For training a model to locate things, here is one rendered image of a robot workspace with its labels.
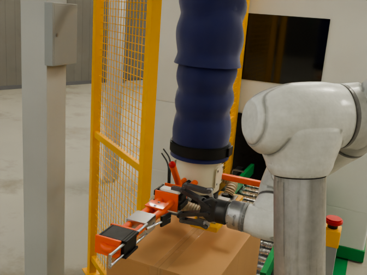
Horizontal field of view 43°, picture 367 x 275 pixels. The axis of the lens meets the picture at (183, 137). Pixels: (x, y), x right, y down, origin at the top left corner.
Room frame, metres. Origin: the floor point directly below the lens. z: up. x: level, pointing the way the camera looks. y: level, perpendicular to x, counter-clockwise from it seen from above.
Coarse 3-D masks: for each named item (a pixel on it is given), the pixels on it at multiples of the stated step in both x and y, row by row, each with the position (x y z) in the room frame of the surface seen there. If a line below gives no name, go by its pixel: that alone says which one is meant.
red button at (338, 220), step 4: (328, 216) 1.71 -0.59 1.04; (332, 216) 1.72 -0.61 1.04; (336, 216) 1.72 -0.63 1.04; (328, 220) 1.69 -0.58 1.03; (332, 220) 1.68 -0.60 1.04; (336, 220) 1.68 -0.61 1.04; (340, 220) 1.68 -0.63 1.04; (328, 224) 1.68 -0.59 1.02; (332, 224) 1.67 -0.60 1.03; (336, 224) 1.67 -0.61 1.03; (340, 224) 1.67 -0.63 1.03; (332, 228) 1.68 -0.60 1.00; (336, 228) 1.69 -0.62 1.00
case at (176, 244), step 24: (144, 240) 1.57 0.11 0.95; (168, 240) 1.59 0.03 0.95; (192, 240) 1.60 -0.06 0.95; (216, 240) 1.62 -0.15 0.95; (240, 240) 1.63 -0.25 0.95; (120, 264) 1.45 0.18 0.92; (144, 264) 1.41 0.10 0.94; (168, 264) 1.42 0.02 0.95; (192, 264) 1.43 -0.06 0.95; (216, 264) 1.44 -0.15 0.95; (240, 264) 1.59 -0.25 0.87
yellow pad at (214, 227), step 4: (220, 192) 1.80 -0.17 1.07; (224, 196) 1.69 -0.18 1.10; (228, 196) 1.74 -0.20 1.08; (232, 196) 1.75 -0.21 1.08; (236, 196) 1.75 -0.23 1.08; (240, 196) 1.77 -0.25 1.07; (232, 200) 1.71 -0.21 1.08; (240, 200) 1.74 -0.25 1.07; (196, 216) 1.55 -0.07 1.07; (212, 224) 1.49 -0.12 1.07; (216, 224) 1.49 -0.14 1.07; (220, 224) 1.50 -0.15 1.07; (200, 228) 1.49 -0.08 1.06; (208, 228) 1.48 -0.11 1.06; (212, 228) 1.47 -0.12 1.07; (216, 228) 1.47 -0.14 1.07
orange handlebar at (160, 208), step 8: (224, 176) 1.67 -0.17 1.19; (232, 176) 1.66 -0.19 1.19; (240, 176) 1.67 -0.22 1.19; (248, 184) 1.64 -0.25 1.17; (256, 184) 1.63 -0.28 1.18; (152, 200) 1.37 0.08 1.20; (160, 200) 1.39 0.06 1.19; (144, 208) 1.31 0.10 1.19; (152, 208) 1.34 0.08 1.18; (160, 208) 1.31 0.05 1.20; (168, 208) 1.35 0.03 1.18; (160, 216) 1.29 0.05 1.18; (128, 224) 1.20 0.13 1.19; (104, 248) 1.06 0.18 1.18; (112, 248) 1.06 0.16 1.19
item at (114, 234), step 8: (112, 224) 1.16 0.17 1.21; (104, 232) 1.11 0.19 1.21; (112, 232) 1.11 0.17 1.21; (120, 232) 1.12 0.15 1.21; (128, 232) 1.12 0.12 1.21; (96, 240) 1.09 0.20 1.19; (104, 240) 1.08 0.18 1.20; (112, 240) 1.07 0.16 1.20; (120, 240) 1.08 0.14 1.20; (96, 248) 1.09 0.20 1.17; (112, 256) 1.07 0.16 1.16
